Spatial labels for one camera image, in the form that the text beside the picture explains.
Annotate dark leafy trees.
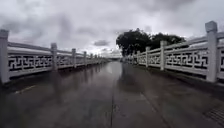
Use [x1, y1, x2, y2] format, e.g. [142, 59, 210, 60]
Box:
[115, 28, 186, 58]

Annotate white stone balustrade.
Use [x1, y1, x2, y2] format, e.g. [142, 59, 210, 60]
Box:
[120, 20, 224, 84]
[0, 29, 111, 85]

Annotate metal drain grate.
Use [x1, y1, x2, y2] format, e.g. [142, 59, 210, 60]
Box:
[203, 105, 224, 126]

